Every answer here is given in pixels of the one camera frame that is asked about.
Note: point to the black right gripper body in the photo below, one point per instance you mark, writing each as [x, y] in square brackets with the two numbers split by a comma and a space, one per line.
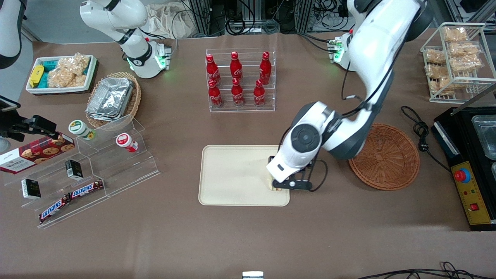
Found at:
[24, 126]

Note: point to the triangular sandwich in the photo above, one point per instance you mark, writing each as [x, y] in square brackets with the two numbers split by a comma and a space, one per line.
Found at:
[276, 189]

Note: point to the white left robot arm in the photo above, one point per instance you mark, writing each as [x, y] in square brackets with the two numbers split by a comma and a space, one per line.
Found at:
[372, 46]

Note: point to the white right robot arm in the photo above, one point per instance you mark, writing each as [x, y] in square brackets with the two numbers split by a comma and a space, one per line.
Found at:
[131, 23]

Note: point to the beige rectangular tray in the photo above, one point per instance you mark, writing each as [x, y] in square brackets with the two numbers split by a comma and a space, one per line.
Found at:
[236, 175]

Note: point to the oval light wicker basket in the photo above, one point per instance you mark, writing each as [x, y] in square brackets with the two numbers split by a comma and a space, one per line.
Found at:
[135, 101]

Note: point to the round brown wicker basket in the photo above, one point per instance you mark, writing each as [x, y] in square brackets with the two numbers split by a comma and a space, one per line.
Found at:
[387, 159]

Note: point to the red tartan cookie box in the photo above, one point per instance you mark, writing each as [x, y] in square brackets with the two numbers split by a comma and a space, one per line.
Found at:
[37, 154]

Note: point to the green lidded yoghurt cup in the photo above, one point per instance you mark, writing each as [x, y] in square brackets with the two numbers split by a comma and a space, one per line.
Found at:
[79, 128]

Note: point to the white rectangular snack bin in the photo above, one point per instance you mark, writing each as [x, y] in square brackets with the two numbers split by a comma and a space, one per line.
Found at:
[35, 90]

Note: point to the teal snack packet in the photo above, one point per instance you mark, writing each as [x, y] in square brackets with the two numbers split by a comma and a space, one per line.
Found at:
[49, 65]
[44, 80]

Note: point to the clear bag of rice crackers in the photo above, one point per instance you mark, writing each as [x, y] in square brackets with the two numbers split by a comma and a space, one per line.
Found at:
[75, 62]
[64, 78]

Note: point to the yellow snack packet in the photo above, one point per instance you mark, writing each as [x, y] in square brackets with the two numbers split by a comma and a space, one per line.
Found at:
[36, 76]

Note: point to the small black box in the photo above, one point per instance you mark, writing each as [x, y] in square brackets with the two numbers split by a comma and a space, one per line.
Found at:
[31, 188]
[73, 169]

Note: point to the clear acrylic bottle rack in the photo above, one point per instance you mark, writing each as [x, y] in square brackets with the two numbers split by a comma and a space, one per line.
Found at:
[248, 109]

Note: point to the aluminium foil container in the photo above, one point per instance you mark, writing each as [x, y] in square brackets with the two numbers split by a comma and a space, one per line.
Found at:
[101, 118]
[110, 97]

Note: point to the red cola bottle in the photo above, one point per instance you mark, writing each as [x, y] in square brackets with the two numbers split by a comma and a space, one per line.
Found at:
[265, 68]
[212, 69]
[214, 95]
[259, 93]
[237, 93]
[235, 66]

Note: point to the brown Snickers bar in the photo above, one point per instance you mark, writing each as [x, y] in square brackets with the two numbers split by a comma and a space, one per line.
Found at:
[54, 209]
[86, 189]

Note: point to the red lidded yoghurt cup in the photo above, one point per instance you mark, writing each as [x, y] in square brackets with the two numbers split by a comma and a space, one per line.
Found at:
[125, 141]

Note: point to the clear acrylic stepped display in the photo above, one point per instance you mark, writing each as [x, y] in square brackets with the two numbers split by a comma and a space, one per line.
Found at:
[116, 170]

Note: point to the white crumpled cloth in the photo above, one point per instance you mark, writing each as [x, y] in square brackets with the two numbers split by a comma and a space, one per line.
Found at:
[162, 19]

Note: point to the bagged fried snack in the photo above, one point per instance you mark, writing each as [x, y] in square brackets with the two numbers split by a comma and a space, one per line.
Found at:
[464, 49]
[436, 71]
[466, 64]
[441, 86]
[434, 56]
[455, 34]

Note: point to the red emergency stop button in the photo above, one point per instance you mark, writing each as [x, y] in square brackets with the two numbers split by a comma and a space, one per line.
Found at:
[462, 176]

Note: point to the black countertop appliance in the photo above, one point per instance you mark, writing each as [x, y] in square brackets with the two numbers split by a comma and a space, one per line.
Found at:
[465, 139]

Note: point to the yellow control box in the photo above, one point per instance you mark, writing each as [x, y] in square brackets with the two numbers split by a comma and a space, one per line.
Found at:
[473, 205]

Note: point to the steel appliance pan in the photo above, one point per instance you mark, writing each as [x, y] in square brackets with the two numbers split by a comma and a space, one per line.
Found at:
[486, 135]

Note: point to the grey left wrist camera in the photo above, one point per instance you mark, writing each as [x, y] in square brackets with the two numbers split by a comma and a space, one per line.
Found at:
[294, 183]

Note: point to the aluminium frame post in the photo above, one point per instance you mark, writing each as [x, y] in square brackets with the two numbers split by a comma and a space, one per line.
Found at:
[201, 15]
[304, 15]

